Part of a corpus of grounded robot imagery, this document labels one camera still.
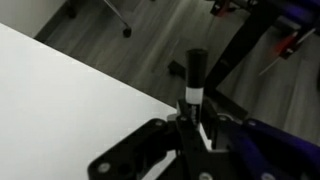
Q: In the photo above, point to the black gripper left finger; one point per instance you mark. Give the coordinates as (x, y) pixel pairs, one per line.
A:
(186, 136)

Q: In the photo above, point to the black and white marker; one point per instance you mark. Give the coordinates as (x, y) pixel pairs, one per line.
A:
(196, 70)

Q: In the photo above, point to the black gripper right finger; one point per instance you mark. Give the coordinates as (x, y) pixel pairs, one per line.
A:
(210, 126)

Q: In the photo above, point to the black chair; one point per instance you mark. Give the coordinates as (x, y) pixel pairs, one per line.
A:
(118, 15)

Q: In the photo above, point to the black robot table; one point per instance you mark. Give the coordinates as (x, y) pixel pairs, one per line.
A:
(243, 46)

